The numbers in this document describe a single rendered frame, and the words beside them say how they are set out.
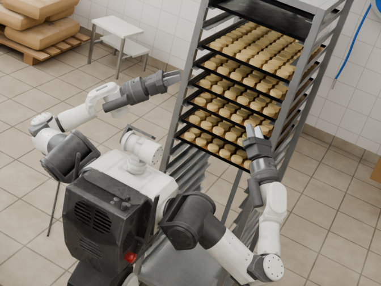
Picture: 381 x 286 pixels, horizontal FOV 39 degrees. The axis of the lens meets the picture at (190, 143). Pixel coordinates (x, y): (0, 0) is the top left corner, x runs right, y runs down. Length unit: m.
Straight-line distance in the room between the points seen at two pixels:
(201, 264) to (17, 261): 1.03
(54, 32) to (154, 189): 3.95
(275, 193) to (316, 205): 2.57
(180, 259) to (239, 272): 1.60
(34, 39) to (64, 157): 3.61
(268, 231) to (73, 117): 0.79
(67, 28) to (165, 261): 3.05
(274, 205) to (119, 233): 0.52
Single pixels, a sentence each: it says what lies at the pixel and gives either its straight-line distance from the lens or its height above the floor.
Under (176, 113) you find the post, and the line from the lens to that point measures 2.43.
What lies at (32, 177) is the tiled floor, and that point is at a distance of 3.82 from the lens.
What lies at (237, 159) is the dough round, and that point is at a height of 1.06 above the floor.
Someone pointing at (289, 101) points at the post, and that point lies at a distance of 2.20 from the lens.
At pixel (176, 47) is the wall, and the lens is 5.49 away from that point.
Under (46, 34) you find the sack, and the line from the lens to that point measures 5.31.
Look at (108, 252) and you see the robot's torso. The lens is 1.58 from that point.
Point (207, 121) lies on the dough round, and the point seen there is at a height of 1.15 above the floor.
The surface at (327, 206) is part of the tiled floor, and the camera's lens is 4.37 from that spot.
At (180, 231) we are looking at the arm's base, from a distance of 1.50.
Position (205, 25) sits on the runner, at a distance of 2.29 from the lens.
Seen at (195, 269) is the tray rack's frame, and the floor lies 0.15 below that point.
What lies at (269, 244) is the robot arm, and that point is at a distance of 1.71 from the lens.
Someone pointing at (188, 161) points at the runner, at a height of 0.77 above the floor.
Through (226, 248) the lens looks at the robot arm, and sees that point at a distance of 1.58.
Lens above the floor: 2.32
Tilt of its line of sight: 31 degrees down
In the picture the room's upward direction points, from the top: 16 degrees clockwise
